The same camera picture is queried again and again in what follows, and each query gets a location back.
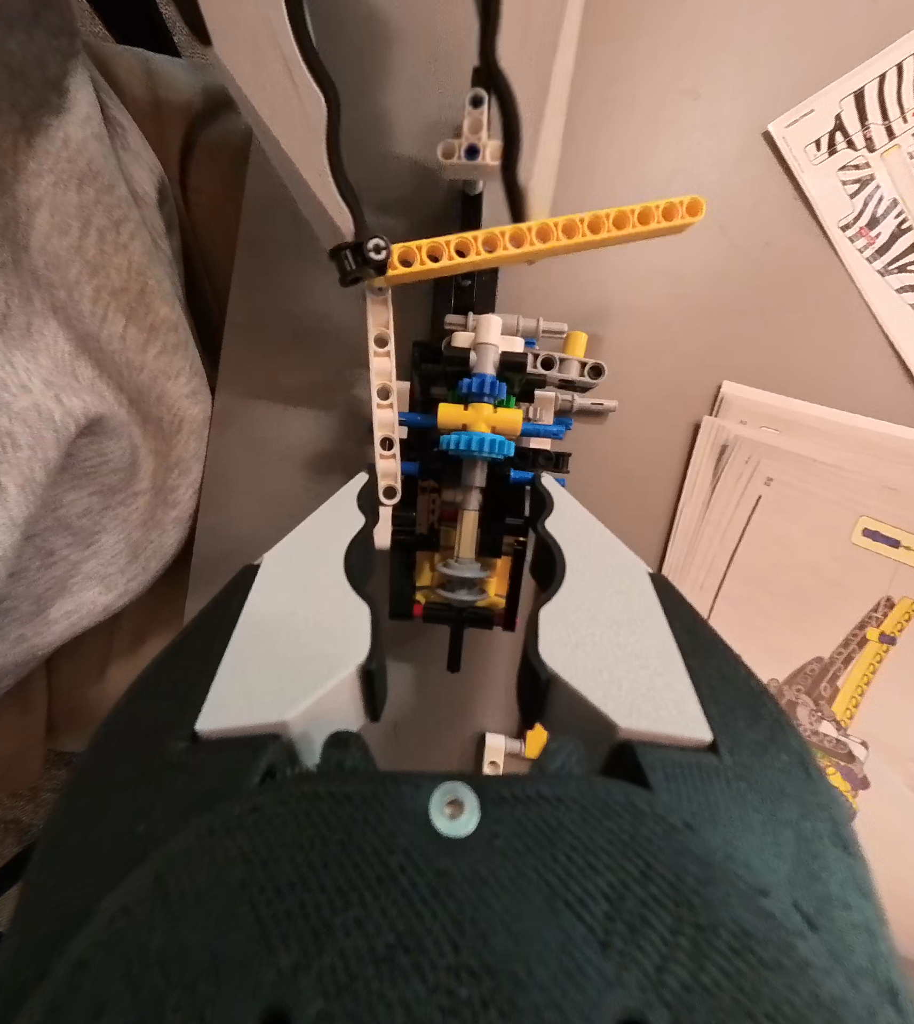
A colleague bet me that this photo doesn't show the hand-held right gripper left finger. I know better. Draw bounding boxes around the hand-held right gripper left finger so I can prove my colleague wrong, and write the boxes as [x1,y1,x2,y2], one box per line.
[195,470,391,763]

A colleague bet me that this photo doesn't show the zebra striped sticker sheet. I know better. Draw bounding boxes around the zebra striped sticker sheet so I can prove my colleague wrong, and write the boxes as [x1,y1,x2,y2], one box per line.
[766,0,914,443]

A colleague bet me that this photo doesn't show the yellow black lego model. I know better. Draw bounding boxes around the yellow black lego model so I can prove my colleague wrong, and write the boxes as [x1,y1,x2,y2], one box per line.
[327,88,708,675]

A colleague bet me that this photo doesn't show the person's grey sweatpants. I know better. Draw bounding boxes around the person's grey sweatpants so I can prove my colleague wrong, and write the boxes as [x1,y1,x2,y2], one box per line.
[0,0,215,737]

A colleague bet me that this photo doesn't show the lego instruction booklet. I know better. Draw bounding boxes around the lego instruction booklet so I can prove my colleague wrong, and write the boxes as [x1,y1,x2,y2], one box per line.
[661,381,914,981]

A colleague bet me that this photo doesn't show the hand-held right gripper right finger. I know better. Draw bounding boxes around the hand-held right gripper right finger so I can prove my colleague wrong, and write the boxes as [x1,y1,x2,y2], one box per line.
[516,477,716,749]

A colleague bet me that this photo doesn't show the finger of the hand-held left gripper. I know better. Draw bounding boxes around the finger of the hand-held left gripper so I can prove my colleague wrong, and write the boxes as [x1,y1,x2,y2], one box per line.
[473,0,587,223]
[199,0,370,243]

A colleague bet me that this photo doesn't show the white lego beam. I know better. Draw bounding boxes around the white lego beam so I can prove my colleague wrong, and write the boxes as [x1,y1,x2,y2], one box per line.
[482,722,551,777]

